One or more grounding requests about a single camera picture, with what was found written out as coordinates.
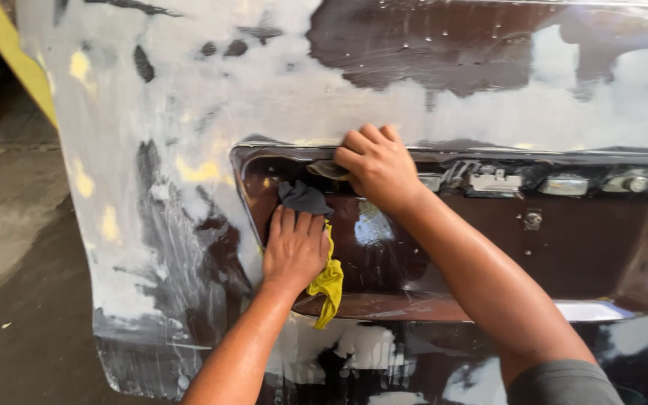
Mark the yellow painted beam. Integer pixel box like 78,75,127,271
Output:
0,0,59,129

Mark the person's right hand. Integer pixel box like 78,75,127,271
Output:
333,124,427,213

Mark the person's left hand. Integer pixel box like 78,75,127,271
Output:
261,205,331,296

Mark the grey and yellow rag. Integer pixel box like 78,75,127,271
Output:
277,180,344,330

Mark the brown sanded car tailgate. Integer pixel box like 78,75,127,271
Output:
16,0,648,405

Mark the sandpaper piece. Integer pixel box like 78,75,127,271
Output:
306,160,352,182

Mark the grey shirt sleeve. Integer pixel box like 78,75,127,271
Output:
507,360,626,405

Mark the tailgate latch handle bracket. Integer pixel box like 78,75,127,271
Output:
467,169,523,198

